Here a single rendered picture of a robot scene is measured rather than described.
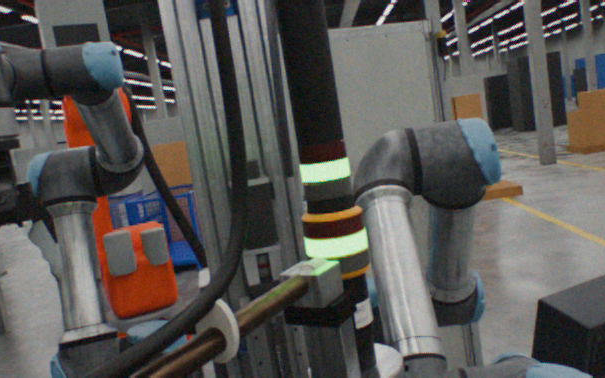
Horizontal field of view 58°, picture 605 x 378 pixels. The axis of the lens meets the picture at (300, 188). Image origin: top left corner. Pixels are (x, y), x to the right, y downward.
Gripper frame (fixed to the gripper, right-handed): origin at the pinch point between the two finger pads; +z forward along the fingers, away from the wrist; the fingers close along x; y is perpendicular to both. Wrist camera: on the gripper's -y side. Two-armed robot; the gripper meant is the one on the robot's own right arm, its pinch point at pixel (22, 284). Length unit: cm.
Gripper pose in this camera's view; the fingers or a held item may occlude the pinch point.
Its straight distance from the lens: 87.2
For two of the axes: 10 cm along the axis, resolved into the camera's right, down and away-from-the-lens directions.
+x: -9.0, 2.0, -3.8
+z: 1.6, 9.8, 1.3
